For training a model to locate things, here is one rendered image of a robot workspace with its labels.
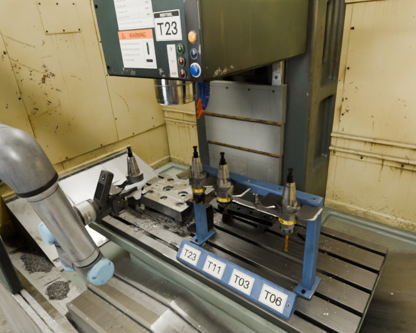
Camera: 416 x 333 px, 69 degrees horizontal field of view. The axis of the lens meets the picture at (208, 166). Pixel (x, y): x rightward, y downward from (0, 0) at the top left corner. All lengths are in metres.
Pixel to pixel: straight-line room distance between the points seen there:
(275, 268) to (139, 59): 0.82
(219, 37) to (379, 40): 0.98
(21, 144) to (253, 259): 0.82
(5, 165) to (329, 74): 1.46
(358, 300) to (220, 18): 0.90
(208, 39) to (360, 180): 1.31
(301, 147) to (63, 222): 1.08
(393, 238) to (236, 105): 1.10
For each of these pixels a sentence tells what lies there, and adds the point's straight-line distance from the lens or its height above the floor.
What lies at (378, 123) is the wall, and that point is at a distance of 1.74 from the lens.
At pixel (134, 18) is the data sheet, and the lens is 0.99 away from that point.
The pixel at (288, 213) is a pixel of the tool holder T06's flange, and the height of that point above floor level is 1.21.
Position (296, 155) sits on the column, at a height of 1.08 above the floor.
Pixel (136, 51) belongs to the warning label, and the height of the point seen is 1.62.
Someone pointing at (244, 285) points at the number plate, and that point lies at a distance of 1.03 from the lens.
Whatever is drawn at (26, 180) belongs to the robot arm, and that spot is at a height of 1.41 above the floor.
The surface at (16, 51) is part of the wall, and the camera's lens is 1.97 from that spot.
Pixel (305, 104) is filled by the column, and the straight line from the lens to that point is 1.44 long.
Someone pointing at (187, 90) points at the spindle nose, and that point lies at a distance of 1.13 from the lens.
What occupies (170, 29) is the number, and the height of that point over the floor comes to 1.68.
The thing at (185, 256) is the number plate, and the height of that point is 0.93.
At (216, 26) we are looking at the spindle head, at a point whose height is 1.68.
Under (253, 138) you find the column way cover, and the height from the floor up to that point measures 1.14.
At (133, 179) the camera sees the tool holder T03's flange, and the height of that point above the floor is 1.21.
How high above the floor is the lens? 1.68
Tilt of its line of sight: 25 degrees down
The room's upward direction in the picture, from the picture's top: 4 degrees counter-clockwise
